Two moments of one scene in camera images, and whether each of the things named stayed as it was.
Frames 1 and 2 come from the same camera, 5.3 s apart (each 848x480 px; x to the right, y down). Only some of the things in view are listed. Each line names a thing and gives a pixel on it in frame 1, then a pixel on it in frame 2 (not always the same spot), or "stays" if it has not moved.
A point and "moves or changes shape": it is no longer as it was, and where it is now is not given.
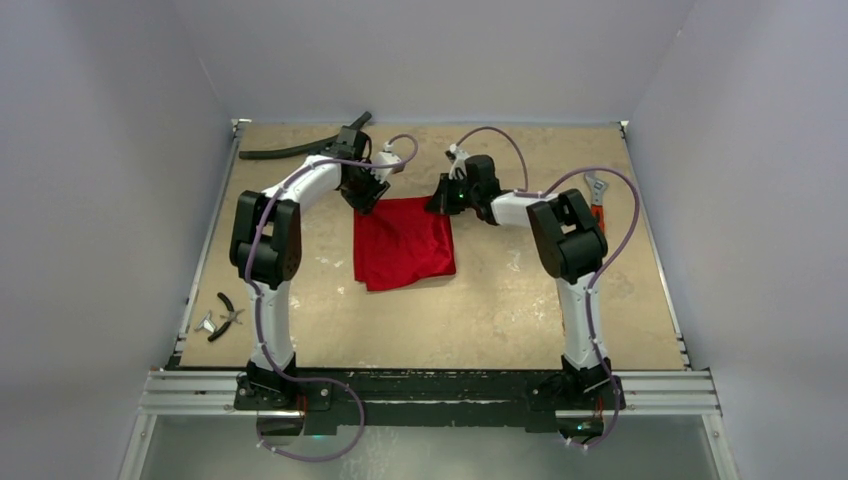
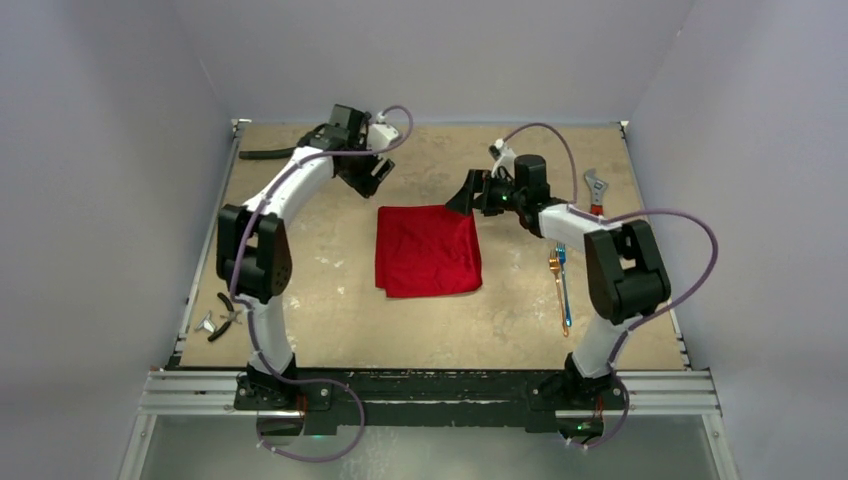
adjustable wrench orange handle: x=597 y=186 stays
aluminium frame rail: x=173 y=389 stays
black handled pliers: x=231 y=317 stays
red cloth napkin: x=399 y=241 moves or changes shape
